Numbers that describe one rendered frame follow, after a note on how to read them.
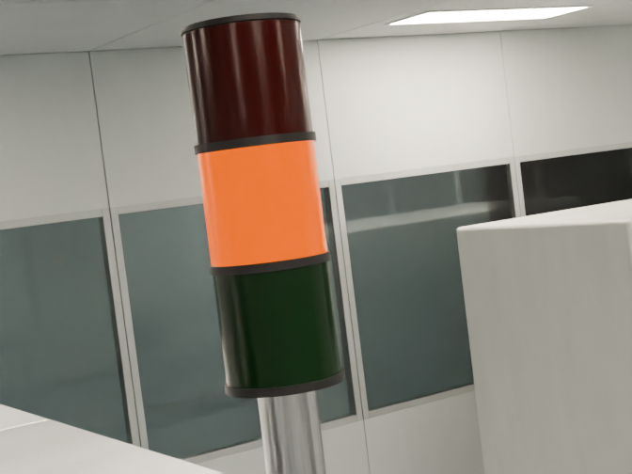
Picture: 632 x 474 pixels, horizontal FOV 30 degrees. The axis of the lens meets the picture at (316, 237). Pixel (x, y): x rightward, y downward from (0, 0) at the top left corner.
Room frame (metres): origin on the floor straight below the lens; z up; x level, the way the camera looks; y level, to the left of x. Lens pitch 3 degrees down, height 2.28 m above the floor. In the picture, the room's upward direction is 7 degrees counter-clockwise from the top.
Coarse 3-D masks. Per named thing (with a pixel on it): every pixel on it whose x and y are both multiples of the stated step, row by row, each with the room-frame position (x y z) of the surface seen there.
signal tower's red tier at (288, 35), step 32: (192, 32) 0.48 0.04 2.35; (224, 32) 0.47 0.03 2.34; (256, 32) 0.47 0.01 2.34; (288, 32) 0.48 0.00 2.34; (192, 64) 0.48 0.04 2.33; (224, 64) 0.47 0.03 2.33; (256, 64) 0.47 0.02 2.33; (288, 64) 0.47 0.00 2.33; (192, 96) 0.48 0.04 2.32; (224, 96) 0.47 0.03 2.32; (256, 96) 0.47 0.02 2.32; (288, 96) 0.47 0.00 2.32; (224, 128) 0.47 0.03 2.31; (256, 128) 0.47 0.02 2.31; (288, 128) 0.47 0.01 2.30
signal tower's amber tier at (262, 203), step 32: (224, 160) 0.47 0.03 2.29; (256, 160) 0.47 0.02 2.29; (288, 160) 0.47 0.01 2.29; (224, 192) 0.47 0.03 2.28; (256, 192) 0.47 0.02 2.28; (288, 192) 0.47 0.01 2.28; (320, 192) 0.49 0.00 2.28; (224, 224) 0.47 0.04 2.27; (256, 224) 0.47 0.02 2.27; (288, 224) 0.47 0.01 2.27; (320, 224) 0.48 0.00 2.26; (224, 256) 0.47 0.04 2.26; (256, 256) 0.47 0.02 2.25; (288, 256) 0.47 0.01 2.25
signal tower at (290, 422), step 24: (192, 24) 0.48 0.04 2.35; (216, 24) 0.47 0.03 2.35; (216, 144) 0.47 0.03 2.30; (240, 144) 0.47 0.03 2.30; (264, 144) 0.47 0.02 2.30; (264, 264) 0.47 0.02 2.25; (288, 264) 0.47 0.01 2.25; (312, 264) 0.47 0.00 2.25; (312, 384) 0.47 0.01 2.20; (336, 384) 0.48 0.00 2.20; (264, 408) 0.48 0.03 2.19; (288, 408) 0.48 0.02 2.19; (312, 408) 0.48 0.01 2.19; (264, 432) 0.48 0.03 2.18; (288, 432) 0.48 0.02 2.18; (312, 432) 0.48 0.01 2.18; (264, 456) 0.49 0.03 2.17; (288, 456) 0.48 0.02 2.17; (312, 456) 0.48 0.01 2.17
